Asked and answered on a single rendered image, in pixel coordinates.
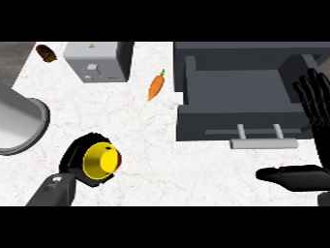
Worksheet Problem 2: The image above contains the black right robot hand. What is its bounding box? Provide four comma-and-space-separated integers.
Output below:
255, 68, 330, 193

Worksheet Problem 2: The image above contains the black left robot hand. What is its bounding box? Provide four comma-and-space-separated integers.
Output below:
57, 132, 121, 189

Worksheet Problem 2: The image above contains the yellow cup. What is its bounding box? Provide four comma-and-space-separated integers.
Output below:
81, 141, 122, 180

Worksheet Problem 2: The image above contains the dark grey drawer front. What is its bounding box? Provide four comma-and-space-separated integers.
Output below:
174, 104, 315, 142

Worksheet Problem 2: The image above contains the dark grey open drawer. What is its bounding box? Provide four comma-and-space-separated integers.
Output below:
182, 53, 322, 112

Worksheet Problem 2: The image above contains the large grey cylinder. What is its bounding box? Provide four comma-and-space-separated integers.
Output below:
0, 69, 51, 157

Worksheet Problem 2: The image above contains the orange carrot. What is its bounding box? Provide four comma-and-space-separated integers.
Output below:
146, 68, 166, 102

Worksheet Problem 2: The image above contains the dark grey cabinet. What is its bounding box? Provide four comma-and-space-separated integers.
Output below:
172, 42, 330, 93

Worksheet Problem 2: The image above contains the grey toaster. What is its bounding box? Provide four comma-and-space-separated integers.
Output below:
62, 42, 135, 84

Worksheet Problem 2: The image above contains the brown bread roll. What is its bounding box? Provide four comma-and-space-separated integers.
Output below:
34, 44, 59, 64

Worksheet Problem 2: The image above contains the pale grey drawer handle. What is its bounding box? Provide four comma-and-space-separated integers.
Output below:
228, 123, 300, 150

